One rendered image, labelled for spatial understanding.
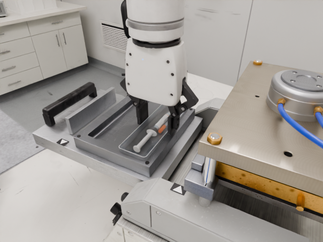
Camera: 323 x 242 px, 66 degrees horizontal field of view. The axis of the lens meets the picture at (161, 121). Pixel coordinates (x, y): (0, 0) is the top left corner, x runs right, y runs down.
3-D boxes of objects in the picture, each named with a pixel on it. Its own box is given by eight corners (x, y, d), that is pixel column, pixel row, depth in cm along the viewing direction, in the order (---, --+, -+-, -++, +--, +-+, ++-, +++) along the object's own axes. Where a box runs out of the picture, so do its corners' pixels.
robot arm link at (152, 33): (113, 19, 36) (115, 40, 37) (168, 27, 32) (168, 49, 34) (143, 8, 42) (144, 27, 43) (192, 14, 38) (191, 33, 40)
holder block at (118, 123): (194, 118, 56) (195, 108, 54) (149, 177, 41) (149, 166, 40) (133, 100, 62) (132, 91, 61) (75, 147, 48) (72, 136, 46)
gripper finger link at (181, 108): (167, 103, 42) (167, 134, 46) (184, 108, 41) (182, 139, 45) (175, 95, 45) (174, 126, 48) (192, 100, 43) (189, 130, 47)
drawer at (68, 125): (202, 131, 58) (205, 102, 54) (156, 200, 42) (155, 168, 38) (102, 101, 69) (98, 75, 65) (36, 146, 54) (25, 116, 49)
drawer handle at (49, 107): (97, 96, 64) (95, 82, 62) (51, 127, 53) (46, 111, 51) (91, 94, 65) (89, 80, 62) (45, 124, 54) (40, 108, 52)
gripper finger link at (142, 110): (123, 91, 46) (127, 121, 50) (138, 96, 45) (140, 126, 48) (133, 85, 48) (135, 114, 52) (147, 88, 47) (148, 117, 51)
